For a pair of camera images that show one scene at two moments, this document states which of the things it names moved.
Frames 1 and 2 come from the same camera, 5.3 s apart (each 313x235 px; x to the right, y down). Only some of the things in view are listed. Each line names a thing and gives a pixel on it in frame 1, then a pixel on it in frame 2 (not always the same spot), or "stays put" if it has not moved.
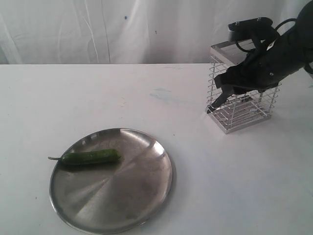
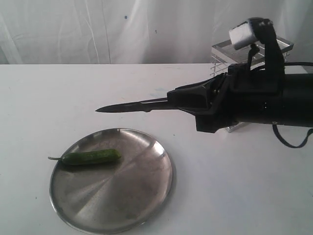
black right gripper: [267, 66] → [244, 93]
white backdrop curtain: [124, 32] stays put
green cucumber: [88, 157] stays put
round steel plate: [125, 195] stays put
